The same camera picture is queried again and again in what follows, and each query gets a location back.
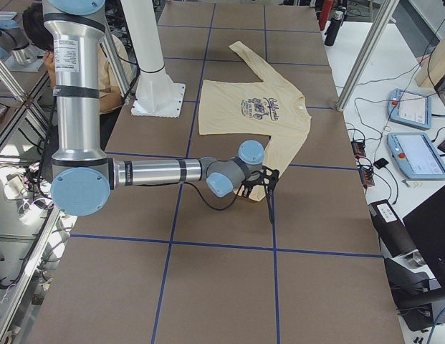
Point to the black cylinder device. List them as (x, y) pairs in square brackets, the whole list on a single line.
[(390, 228)]

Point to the teach pendant tablet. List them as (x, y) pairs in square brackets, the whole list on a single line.
[(410, 108), (416, 156)]

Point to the seated person beige shirt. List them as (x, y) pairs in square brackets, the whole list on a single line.
[(110, 94)]

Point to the black monitor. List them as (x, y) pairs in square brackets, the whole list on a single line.
[(426, 226)]

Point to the small black square device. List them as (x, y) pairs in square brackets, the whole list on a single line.
[(381, 163)]

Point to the upper teach pendant tablet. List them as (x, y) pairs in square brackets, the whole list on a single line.
[(410, 108)]

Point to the orange black adapter box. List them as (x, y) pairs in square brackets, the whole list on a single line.
[(366, 176), (358, 148)]

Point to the red bottle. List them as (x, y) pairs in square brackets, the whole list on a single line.
[(325, 13)]

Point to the black water bottle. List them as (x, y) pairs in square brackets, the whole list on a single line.
[(333, 28)]

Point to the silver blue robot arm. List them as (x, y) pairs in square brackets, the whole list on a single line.
[(83, 175)]

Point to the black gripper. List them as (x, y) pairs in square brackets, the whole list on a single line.
[(248, 188)]

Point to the lower teach pendant tablet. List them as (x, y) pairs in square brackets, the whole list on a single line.
[(416, 156)]

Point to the wooden beam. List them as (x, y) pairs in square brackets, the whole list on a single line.
[(434, 69)]

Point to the aluminium frame post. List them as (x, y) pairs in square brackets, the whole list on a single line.
[(374, 35)]

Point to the upper orange black adapter box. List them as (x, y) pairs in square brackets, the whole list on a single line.
[(358, 148)]

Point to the beige long-sleeve printed shirt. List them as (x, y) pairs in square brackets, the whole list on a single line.
[(272, 107)]

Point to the lower orange black adapter box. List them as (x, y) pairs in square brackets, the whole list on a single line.
[(366, 176)]

